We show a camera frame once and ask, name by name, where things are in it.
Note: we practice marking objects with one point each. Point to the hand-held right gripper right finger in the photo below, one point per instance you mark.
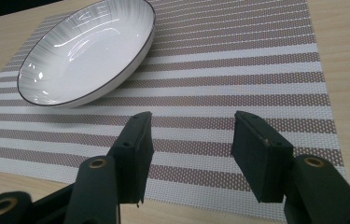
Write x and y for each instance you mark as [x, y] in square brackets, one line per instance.
[258, 155]

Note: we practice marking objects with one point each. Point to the grey and white striped placemat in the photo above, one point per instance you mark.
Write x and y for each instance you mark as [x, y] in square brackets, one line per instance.
[225, 93]

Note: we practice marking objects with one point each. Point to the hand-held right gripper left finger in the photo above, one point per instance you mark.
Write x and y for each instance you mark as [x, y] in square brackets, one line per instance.
[133, 155]

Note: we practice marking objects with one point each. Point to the white plate with dark rim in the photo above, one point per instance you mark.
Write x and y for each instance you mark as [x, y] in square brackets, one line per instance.
[85, 53]

